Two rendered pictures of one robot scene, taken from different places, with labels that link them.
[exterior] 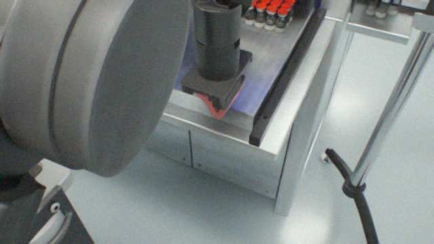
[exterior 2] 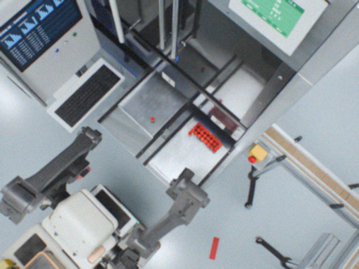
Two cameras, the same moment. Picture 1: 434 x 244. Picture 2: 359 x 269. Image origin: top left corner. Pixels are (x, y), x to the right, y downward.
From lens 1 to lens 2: 1.36 m
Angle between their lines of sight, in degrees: 28
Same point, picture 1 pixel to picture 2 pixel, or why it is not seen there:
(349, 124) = not seen: hidden behind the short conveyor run
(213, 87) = (173, 196)
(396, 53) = (338, 86)
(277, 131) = not seen: hidden behind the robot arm
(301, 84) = (208, 182)
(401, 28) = (260, 164)
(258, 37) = (203, 153)
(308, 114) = not seen: hidden behind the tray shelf
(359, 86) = (297, 107)
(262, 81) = (196, 177)
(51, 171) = (132, 220)
